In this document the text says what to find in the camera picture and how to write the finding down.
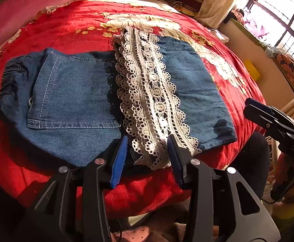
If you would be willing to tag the dark cloth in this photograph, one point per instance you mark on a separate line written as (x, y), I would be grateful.
(254, 161)

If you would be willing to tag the pink quilt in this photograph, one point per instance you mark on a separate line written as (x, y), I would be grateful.
(23, 7)

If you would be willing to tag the cream curtain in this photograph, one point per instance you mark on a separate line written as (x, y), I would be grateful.
(220, 2)

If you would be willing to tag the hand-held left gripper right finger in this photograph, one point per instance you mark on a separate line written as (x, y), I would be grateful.
(176, 161)

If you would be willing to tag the window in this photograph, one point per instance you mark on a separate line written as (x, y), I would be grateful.
(283, 7)

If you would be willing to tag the pink hanging cloth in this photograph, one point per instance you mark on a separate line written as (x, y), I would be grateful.
(254, 26)

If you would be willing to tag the yellow box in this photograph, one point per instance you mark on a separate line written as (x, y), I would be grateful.
(252, 71)

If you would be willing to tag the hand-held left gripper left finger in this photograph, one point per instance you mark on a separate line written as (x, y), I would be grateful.
(119, 161)

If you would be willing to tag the red floral blanket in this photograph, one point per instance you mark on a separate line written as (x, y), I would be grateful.
(61, 25)

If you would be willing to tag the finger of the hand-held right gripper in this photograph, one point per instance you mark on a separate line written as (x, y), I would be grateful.
(263, 121)
(259, 104)

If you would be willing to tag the blue denim pants lace hem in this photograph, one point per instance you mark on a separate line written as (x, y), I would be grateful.
(71, 100)

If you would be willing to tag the floral cushion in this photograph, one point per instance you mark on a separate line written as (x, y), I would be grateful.
(289, 70)

